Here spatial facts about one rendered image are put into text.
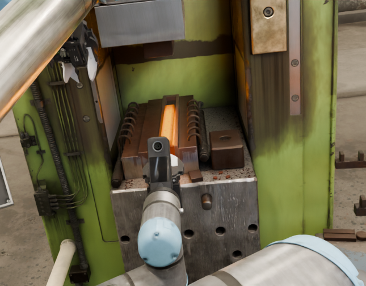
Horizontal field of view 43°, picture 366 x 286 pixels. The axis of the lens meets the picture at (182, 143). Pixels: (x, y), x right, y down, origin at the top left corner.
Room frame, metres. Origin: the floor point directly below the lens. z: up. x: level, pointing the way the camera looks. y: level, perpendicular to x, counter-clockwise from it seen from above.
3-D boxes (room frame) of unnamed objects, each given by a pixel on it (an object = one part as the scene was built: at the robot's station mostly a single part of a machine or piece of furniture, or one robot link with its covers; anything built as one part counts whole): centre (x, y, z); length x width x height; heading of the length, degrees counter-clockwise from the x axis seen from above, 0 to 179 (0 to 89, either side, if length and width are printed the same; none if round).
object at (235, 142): (1.16, -0.12, 0.95); 0.12 x 0.08 x 0.06; 177
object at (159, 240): (0.72, 0.06, 1.00); 0.11 x 0.08 x 0.09; 177
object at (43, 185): (1.24, 0.43, 0.80); 0.06 x 0.03 x 0.14; 87
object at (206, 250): (1.32, 0.00, 0.69); 0.56 x 0.38 x 0.45; 177
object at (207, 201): (1.02, -0.04, 0.87); 0.04 x 0.03 x 0.03; 177
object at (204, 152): (1.27, -0.06, 0.95); 0.34 x 0.03 x 0.03; 177
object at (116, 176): (1.26, 0.17, 0.93); 0.40 x 0.03 x 0.03; 177
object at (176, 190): (0.88, 0.05, 0.99); 0.12 x 0.08 x 0.09; 177
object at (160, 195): (0.79, 0.05, 1.00); 0.08 x 0.05 x 0.08; 87
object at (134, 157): (1.31, 0.05, 0.96); 0.42 x 0.20 x 0.09; 177
